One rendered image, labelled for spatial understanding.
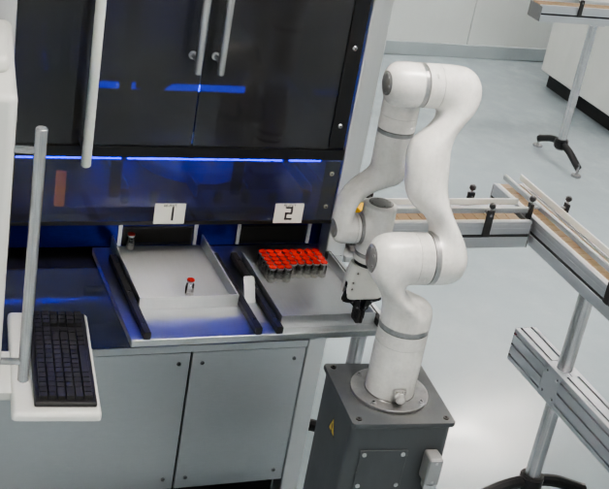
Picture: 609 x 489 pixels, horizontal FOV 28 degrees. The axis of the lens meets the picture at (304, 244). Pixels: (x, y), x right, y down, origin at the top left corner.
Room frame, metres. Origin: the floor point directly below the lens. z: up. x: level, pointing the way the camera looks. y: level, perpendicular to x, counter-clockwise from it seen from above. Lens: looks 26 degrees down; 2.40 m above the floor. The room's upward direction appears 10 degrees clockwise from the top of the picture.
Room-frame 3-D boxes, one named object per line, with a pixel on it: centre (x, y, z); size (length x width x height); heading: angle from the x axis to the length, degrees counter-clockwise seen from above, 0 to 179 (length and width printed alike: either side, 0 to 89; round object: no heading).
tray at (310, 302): (2.88, -0.03, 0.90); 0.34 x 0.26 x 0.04; 24
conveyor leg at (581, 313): (3.33, -0.87, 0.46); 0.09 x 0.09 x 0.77; 25
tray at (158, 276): (2.84, 0.33, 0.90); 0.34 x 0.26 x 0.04; 25
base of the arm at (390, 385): (2.50, -0.26, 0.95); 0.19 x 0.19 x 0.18
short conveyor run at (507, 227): (3.45, -0.36, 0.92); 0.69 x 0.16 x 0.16; 115
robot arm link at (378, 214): (2.74, -0.16, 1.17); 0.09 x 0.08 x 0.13; 111
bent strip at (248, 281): (2.75, 0.10, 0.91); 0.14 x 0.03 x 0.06; 24
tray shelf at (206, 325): (2.85, 0.15, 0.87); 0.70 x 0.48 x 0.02; 115
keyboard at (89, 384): (2.46, 0.52, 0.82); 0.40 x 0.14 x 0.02; 18
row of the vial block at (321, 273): (2.96, 0.01, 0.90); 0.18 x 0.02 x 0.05; 114
